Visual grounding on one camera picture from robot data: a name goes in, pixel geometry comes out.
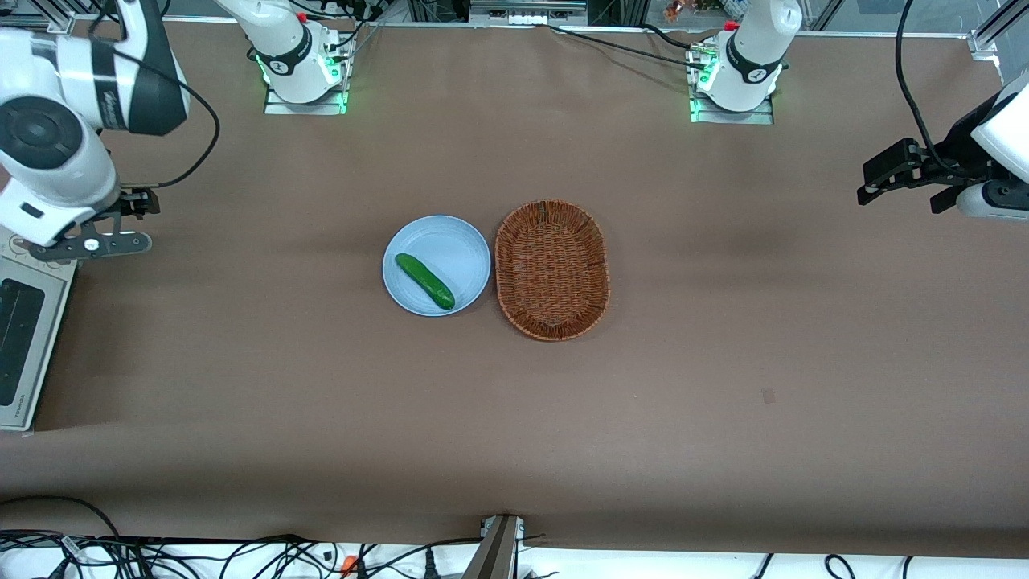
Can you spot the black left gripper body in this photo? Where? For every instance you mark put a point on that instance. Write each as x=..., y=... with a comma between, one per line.
x=956, y=149

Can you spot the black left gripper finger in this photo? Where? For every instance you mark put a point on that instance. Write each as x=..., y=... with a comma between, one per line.
x=892, y=167
x=944, y=199

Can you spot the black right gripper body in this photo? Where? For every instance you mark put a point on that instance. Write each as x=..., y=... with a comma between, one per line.
x=138, y=202

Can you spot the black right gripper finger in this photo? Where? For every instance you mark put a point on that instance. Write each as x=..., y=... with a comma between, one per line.
x=120, y=243
x=64, y=248

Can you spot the glass oven door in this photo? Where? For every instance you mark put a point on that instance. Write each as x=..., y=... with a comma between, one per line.
x=16, y=338

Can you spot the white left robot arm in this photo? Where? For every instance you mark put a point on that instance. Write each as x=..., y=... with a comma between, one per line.
x=756, y=40

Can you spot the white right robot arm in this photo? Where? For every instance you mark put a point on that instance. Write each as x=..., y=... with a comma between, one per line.
x=48, y=153

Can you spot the white toaster oven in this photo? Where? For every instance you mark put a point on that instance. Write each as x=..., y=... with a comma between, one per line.
x=48, y=270

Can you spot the brown table cover sheet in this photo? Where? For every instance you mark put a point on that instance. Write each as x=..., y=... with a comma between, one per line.
x=241, y=362

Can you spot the green cucumber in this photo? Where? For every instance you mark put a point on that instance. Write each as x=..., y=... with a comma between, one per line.
x=424, y=281

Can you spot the light blue plate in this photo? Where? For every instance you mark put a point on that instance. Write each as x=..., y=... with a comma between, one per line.
x=450, y=249

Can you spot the brown wicker basket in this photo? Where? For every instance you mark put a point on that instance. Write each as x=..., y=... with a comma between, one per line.
x=553, y=269

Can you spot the grey power strip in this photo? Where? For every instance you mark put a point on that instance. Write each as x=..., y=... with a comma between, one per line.
x=526, y=10

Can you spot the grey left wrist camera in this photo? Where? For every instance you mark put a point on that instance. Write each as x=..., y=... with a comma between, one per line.
x=989, y=203

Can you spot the aluminium frame post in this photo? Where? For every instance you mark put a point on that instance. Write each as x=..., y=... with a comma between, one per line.
x=997, y=32

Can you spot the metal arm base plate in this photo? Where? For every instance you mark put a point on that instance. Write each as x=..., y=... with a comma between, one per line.
x=277, y=108
x=756, y=119

